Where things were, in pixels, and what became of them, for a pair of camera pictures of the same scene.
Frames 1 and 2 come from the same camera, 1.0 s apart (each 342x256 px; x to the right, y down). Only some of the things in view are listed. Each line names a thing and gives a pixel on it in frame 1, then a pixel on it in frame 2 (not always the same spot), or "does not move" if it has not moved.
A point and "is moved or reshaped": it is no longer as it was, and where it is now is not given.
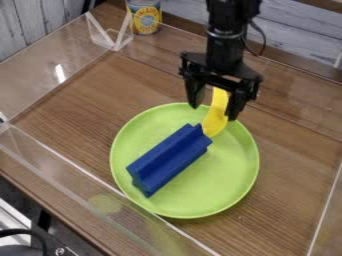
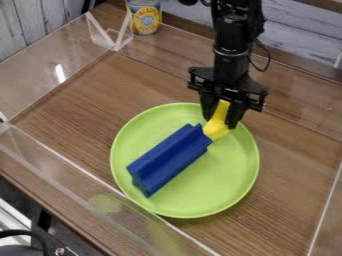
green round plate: (213, 183) does not move
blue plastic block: (165, 160) does not move
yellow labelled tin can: (146, 16) does not move
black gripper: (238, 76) → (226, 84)
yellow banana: (217, 118) is moved or reshaped
